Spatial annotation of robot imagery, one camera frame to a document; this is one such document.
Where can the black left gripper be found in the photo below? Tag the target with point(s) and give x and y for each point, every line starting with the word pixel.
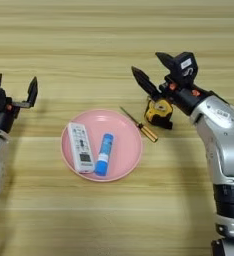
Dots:
pixel 2 116

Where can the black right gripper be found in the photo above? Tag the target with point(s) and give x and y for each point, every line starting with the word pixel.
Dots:
pixel 185 96

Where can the yellow black tape measure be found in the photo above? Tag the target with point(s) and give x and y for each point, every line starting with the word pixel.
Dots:
pixel 159 111

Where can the white remote control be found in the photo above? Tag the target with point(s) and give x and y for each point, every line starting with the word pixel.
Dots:
pixel 80 146

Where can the blue glue stick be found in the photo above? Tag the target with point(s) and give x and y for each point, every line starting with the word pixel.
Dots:
pixel 104 155

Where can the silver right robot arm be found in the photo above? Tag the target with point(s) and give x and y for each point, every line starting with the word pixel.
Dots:
pixel 225 146

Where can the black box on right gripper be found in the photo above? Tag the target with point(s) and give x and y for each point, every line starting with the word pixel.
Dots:
pixel 185 66

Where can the pink round plate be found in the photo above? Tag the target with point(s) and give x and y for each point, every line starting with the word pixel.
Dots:
pixel 125 150

